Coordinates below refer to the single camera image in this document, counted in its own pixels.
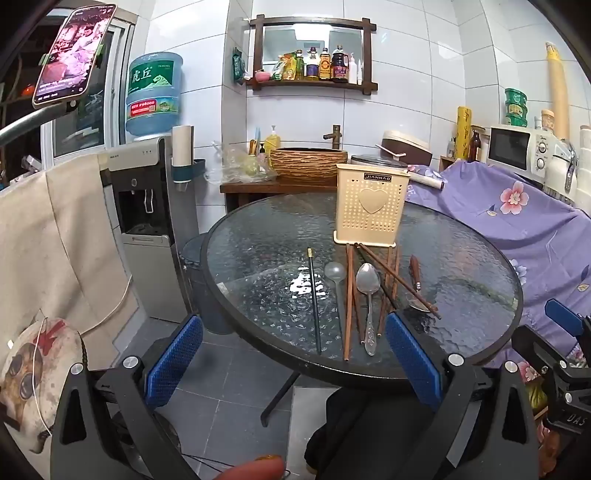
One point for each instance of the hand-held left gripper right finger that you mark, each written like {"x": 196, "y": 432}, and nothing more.
{"x": 413, "y": 364}

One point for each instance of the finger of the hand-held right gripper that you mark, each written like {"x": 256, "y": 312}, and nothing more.
{"x": 561, "y": 318}
{"x": 531, "y": 344}

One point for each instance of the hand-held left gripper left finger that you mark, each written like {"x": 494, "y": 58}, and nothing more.
{"x": 175, "y": 360}

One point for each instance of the metal spoon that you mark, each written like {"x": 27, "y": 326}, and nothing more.
{"x": 368, "y": 281}

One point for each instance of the grey plastic spoon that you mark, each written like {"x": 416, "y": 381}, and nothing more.
{"x": 333, "y": 272}

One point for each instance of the beige plastic utensil holder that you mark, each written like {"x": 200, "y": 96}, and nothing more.
{"x": 371, "y": 203}

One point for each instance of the person's left hand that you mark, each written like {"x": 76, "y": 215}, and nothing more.
{"x": 251, "y": 468}

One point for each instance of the dark trash bin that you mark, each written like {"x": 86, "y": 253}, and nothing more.
{"x": 203, "y": 295}

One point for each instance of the purple floral sheet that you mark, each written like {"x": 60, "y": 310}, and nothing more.
{"x": 508, "y": 240}

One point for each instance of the black pants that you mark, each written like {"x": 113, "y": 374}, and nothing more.
{"x": 351, "y": 438}

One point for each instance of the grey water dispenser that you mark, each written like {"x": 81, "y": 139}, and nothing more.
{"x": 143, "y": 230}

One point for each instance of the round glass table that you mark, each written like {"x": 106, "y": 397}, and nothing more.
{"x": 258, "y": 240}

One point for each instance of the white kettle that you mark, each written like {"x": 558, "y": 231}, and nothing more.
{"x": 561, "y": 170}

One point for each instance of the beige cloth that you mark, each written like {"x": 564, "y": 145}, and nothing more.
{"x": 51, "y": 249}

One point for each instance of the white microwave oven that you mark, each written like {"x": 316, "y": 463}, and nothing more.
{"x": 517, "y": 147}

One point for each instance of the brown glass bottle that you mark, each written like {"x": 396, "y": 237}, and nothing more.
{"x": 475, "y": 146}

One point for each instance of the small wooden box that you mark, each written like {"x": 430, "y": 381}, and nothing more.
{"x": 447, "y": 162}

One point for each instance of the beige lidded jar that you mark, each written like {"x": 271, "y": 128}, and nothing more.
{"x": 548, "y": 121}

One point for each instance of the clear plastic bag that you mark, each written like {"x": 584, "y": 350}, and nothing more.
{"x": 226, "y": 168}

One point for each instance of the brown wooden counter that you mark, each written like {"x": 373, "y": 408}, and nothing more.
{"x": 277, "y": 188}

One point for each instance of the small clear bottle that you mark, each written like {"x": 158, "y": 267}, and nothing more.
{"x": 451, "y": 148}

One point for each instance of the pale yellow cup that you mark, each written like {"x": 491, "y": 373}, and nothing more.
{"x": 249, "y": 165}

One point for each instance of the yellow roll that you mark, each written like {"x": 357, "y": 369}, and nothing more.
{"x": 463, "y": 131}

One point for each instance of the white rice ladle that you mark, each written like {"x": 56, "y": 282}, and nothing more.
{"x": 390, "y": 151}

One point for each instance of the beige paper roll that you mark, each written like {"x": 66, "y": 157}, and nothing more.
{"x": 181, "y": 145}

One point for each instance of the white brown rice cooker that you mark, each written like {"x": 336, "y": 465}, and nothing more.
{"x": 411, "y": 146}

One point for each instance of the small dark bottle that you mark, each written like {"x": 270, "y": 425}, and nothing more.
{"x": 262, "y": 151}

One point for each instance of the small yellow cup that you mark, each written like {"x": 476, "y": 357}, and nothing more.
{"x": 252, "y": 146}

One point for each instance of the woven pattern wash basin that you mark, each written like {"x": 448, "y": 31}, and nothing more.
{"x": 308, "y": 162}

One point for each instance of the large beige roll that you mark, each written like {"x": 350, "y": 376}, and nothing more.
{"x": 557, "y": 87}

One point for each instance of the blue toothbrush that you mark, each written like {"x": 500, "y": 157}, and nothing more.
{"x": 257, "y": 136}

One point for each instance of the yellow soap pump bottle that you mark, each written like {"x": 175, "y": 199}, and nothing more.
{"x": 273, "y": 138}

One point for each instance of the bronze faucet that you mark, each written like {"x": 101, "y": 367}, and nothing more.
{"x": 333, "y": 132}

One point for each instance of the blue water jug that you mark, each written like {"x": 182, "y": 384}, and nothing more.
{"x": 154, "y": 92}

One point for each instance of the wooden framed mirror shelf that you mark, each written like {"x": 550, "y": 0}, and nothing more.
{"x": 311, "y": 90}

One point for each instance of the white tube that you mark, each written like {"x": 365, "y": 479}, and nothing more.
{"x": 360, "y": 71}

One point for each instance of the small pink bowl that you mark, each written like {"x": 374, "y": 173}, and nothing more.
{"x": 263, "y": 74}

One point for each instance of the white bottle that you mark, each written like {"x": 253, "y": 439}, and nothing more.
{"x": 353, "y": 69}

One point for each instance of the green hanging packet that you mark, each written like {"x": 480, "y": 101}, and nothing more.
{"x": 238, "y": 64}

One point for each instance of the small green white packet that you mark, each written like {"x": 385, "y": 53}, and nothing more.
{"x": 279, "y": 69}

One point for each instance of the dark soy sauce bottle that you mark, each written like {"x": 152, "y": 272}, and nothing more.
{"x": 340, "y": 63}

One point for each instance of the orange label bottle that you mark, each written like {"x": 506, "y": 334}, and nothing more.
{"x": 324, "y": 63}

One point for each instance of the yellow packet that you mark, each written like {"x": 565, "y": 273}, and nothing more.
{"x": 291, "y": 67}

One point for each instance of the purple label oil bottle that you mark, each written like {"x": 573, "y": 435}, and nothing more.
{"x": 312, "y": 62}

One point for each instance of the smartphone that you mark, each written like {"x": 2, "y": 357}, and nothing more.
{"x": 74, "y": 50}

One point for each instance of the teal wall holder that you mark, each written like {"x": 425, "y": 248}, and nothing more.
{"x": 189, "y": 171}

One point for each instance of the aluminium frame window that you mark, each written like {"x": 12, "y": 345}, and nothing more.
{"x": 87, "y": 92}

